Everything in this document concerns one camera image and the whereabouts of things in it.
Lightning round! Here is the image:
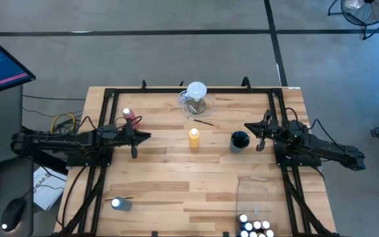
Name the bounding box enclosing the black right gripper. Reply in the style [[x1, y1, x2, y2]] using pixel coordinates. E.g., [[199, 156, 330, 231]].
[[243, 110, 281, 152]]

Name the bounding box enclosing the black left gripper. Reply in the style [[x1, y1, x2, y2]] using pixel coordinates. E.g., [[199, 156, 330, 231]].
[[122, 123, 153, 159]]

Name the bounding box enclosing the grey-blue plastic cup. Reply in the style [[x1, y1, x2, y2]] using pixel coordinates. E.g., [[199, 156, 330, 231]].
[[230, 130, 251, 154]]

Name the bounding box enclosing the tall red paint bottle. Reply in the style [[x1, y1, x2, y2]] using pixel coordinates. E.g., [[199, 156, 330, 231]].
[[122, 107, 141, 129]]

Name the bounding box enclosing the tall yellow paint bottle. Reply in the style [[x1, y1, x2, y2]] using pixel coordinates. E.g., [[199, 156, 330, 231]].
[[189, 128, 201, 149]]

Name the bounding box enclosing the tall grey-blue paint bottle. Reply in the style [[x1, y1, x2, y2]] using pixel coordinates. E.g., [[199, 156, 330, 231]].
[[111, 196, 133, 212]]

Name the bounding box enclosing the clear plastic bin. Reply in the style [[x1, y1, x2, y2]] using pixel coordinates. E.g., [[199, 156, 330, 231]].
[[235, 176, 281, 237]]

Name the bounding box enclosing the white mushroom lamp metal base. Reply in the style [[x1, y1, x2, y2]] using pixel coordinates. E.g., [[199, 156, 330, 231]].
[[186, 81, 208, 115]]

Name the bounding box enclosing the white paper booklet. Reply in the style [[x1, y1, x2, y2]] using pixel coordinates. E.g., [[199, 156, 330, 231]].
[[33, 165, 68, 211]]

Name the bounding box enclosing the black computer mouse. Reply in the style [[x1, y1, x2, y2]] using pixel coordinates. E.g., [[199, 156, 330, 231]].
[[0, 197, 26, 232]]

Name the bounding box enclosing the black floor fan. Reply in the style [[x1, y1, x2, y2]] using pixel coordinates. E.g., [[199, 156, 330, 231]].
[[327, 0, 379, 41]]

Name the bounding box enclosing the black left camera cable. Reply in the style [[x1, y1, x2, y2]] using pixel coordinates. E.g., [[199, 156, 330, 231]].
[[115, 115, 143, 131]]

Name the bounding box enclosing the white lamp cable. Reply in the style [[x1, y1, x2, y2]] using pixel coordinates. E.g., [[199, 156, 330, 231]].
[[178, 91, 216, 119]]

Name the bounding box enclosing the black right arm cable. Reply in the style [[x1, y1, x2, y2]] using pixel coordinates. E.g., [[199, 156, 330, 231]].
[[284, 107, 343, 147]]

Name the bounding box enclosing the black aluminium table frame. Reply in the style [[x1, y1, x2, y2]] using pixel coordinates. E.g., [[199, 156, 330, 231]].
[[54, 78, 338, 237]]

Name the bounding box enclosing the yellow cable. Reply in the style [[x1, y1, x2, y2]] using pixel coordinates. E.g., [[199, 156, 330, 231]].
[[50, 113, 77, 136]]

